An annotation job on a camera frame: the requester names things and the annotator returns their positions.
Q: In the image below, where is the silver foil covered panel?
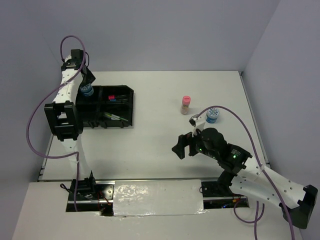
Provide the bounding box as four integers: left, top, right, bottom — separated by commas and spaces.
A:
113, 179, 206, 217

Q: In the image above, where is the pink highlighter marker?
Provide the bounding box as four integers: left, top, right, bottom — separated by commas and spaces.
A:
108, 95, 116, 101

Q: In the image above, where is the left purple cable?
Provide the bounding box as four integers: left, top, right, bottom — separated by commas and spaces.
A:
25, 35, 87, 213

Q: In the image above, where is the blue patterned round tin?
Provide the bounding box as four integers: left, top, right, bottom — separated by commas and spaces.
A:
79, 84, 94, 97

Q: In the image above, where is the pink capped small bottle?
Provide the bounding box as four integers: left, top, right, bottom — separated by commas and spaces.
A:
180, 95, 191, 115

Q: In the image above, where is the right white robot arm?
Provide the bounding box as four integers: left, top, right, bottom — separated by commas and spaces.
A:
171, 128, 318, 229

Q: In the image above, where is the purple cable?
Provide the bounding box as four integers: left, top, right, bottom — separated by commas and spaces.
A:
25, 35, 87, 213
197, 105, 296, 240

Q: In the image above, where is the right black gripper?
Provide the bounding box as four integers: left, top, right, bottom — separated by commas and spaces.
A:
171, 125, 218, 159

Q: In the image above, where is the black compartment organizer tray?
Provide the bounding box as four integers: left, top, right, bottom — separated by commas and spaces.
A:
75, 85, 134, 129

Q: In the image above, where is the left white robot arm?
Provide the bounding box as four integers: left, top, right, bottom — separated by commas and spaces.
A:
44, 49, 98, 200

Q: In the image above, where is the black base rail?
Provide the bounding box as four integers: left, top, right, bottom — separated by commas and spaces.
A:
66, 181, 249, 217

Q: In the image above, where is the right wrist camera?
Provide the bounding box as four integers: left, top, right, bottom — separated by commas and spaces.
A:
189, 115, 206, 137

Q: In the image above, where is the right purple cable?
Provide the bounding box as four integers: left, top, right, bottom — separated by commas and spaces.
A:
197, 105, 296, 240

